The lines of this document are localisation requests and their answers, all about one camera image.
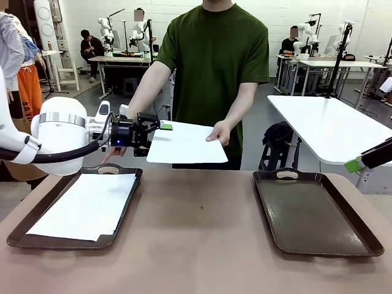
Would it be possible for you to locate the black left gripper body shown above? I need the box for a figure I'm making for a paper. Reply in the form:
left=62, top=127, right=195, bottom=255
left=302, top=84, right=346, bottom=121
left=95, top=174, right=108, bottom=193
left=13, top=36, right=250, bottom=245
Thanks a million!
left=110, top=120, right=151, bottom=154

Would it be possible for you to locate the person's right forearm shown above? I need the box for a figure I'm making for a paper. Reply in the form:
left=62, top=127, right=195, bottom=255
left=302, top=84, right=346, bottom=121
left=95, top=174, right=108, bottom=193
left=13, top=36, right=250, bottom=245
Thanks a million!
left=127, top=61, right=175, bottom=119

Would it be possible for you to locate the person's left forearm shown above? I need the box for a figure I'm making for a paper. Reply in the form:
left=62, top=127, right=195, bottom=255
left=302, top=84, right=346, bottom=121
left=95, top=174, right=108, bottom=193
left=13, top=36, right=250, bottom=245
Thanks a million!
left=225, top=82, right=258, bottom=123

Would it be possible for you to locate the person's right hand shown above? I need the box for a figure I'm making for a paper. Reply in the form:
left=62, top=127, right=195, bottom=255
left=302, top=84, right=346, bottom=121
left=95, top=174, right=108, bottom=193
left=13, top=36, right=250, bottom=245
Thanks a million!
left=100, top=146, right=131, bottom=164

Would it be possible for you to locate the person's left hand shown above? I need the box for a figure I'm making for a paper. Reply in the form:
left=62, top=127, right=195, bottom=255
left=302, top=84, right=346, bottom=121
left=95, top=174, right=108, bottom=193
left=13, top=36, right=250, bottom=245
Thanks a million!
left=205, top=119, right=236, bottom=147

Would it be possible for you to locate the white desk leg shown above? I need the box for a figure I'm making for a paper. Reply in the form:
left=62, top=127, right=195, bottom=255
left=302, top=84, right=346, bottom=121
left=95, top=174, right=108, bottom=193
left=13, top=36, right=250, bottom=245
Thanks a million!
left=167, top=73, right=176, bottom=122

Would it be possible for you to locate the grey plastic stool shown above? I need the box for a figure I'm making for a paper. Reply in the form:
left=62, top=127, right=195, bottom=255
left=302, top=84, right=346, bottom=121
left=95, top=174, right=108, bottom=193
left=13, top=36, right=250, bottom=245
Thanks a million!
left=122, top=77, right=138, bottom=95

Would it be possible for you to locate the brown plastic serving tray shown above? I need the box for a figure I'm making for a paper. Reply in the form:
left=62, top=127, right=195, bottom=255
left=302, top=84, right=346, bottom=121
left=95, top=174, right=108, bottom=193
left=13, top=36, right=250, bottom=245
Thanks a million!
left=6, top=163, right=144, bottom=251
left=251, top=167, right=385, bottom=258

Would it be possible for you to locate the wooden background table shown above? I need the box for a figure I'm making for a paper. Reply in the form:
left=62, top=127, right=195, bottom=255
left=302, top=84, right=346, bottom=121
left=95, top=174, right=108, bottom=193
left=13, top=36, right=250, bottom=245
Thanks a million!
left=87, top=53, right=160, bottom=99

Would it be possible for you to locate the black step stool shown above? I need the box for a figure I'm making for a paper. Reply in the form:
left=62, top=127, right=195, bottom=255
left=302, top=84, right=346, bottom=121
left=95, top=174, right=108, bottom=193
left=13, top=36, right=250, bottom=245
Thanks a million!
left=258, top=143, right=296, bottom=172

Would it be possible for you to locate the black bag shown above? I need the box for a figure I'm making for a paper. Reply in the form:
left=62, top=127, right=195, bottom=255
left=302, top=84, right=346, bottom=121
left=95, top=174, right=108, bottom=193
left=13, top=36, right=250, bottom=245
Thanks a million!
left=262, top=121, right=296, bottom=148

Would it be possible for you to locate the person in green t-shirt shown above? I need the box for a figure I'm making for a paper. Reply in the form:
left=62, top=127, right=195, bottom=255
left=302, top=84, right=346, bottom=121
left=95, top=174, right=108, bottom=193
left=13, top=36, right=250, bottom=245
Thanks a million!
left=154, top=0, right=270, bottom=171

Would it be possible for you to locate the seated person in black jacket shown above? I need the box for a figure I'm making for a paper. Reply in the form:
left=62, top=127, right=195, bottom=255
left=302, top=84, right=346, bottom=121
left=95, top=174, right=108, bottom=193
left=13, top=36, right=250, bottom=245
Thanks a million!
left=79, top=29, right=105, bottom=84

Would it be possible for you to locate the black clamped pole stand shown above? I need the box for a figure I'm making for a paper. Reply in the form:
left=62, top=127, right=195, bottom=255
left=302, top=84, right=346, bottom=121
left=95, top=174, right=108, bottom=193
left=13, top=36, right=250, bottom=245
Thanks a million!
left=324, top=23, right=352, bottom=99

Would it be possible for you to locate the white background table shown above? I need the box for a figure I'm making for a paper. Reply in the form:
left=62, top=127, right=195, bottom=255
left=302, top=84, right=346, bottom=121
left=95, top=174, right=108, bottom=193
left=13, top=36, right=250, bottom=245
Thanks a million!
left=298, top=59, right=387, bottom=110

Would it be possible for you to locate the figure in orange shorts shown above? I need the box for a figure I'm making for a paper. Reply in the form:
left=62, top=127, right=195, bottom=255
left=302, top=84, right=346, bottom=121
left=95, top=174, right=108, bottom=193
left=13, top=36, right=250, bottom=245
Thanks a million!
left=0, top=2, right=47, bottom=132

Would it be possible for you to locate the person in grey t-shirt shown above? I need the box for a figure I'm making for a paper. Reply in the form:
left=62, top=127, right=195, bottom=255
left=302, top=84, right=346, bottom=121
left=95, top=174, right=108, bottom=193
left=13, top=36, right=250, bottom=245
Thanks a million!
left=133, top=8, right=157, bottom=53

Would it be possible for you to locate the background computer monitor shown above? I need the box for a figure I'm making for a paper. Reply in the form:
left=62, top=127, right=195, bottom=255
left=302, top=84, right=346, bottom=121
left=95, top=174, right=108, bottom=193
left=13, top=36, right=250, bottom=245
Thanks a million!
left=323, top=34, right=338, bottom=56

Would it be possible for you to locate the white tower air conditioner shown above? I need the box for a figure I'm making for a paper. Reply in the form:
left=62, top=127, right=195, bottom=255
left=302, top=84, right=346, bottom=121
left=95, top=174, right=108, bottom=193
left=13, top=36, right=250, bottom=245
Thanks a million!
left=32, top=0, right=59, bottom=53

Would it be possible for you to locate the seated person in black shirt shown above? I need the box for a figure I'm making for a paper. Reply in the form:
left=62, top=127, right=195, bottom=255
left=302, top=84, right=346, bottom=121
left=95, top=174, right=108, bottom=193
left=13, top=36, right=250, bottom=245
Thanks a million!
left=281, top=26, right=300, bottom=56

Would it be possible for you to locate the black arm cable sleeve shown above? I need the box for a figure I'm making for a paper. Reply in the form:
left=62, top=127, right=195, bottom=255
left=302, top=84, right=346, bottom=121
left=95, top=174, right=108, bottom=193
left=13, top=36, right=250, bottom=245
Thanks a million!
left=0, top=113, right=119, bottom=163

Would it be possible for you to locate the black background camera pole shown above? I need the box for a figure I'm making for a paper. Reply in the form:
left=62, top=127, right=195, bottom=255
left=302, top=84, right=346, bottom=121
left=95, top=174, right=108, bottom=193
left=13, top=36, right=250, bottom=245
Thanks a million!
left=146, top=18, right=154, bottom=67

